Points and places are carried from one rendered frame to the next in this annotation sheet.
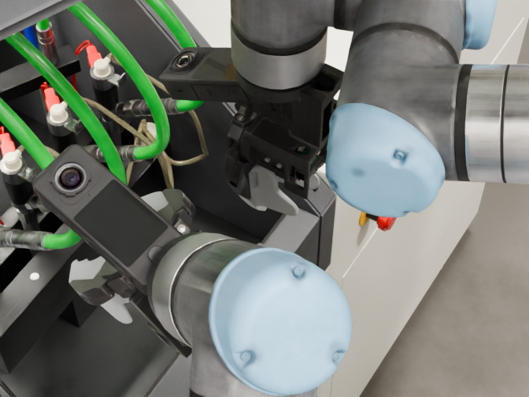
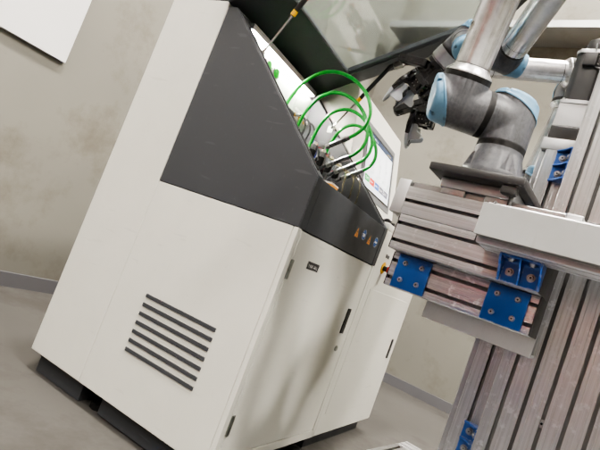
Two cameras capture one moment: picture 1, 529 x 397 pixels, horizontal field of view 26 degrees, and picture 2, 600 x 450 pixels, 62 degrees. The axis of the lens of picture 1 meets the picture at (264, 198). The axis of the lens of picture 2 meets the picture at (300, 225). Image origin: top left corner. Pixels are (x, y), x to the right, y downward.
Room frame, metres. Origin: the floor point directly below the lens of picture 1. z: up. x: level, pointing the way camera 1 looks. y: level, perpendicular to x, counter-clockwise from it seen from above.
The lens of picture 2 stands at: (-1.16, 0.35, 0.70)
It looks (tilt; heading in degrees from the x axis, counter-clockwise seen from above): 4 degrees up; 357
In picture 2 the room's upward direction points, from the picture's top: 21 degrees clockwise
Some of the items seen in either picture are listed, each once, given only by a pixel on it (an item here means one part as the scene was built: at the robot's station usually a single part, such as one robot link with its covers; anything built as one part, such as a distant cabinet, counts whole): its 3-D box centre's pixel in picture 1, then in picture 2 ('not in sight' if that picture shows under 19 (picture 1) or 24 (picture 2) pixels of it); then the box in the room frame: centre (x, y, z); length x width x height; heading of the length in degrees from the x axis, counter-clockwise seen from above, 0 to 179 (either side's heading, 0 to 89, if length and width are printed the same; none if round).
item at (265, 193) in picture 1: (271, 196); (412, 136); (0.61, -0.01, 1.27); 0.06 x 0.03 x 0.09; 58
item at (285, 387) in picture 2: not in sight; (306, 345); (0.55, 0.10, 0.44); 0.65 x 0.02 x 0.68; 148
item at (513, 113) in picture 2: not in sight; (506, 120); (0.02, -0.09, 1.20); 0.13 x 0.12 x 0.14; 85
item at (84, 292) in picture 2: not in sight; (236, 226); (1.23, 0.52, 0.75); 1.40 x 0.28 x 1.50; 148
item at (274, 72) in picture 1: (281, 38); not in sight; (0.62, -0.01, 1.46); 0.08 x 0.08 x 0.05
